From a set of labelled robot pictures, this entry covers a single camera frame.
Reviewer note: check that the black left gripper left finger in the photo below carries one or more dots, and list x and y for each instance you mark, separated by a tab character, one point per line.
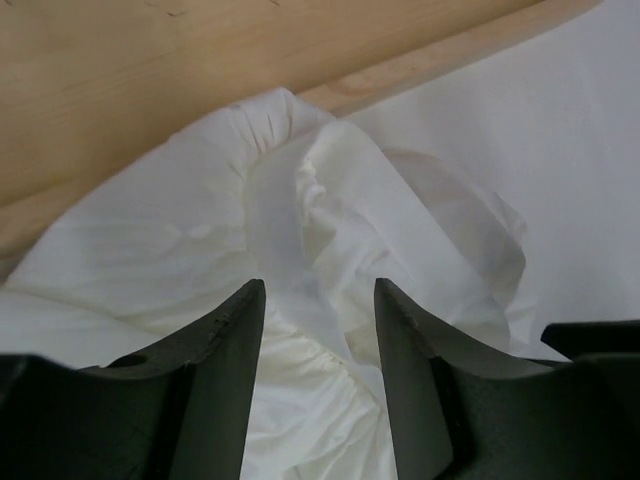
177	409

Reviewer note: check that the wooden clothes rack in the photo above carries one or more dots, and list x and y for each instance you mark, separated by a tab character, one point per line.
88	86

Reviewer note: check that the white ruffled skirt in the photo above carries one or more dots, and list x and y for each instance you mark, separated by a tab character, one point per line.
277	189

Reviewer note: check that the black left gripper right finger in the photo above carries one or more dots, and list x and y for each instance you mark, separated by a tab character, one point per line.
460	409

